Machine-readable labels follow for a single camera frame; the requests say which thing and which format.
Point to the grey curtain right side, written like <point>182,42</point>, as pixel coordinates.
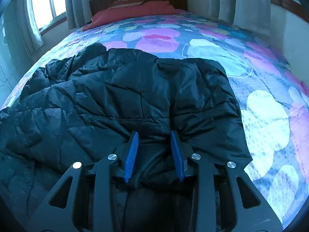
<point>251,15</point>

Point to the small red embroidered cushion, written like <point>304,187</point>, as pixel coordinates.
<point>125,3</point>

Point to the white curtain left of window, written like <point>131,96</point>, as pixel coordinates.
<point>28,28</point>

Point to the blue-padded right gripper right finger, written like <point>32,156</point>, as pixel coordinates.
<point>222,194</point>

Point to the white patterned wardrobe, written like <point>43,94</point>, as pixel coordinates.
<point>15,61</point>

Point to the grey curtain beside headboard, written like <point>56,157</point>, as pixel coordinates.
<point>78,13</point>

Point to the left window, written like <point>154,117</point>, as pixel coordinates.
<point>48,12</point>

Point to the colourful dotted bed quilt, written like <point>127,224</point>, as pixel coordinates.
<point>273,103</point>

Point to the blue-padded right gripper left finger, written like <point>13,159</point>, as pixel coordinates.
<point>84,199</point>

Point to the black quilted puffer jacket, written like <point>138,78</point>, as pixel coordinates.
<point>82,108</point>

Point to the red pillow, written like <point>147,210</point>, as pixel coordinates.
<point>150,8</point>

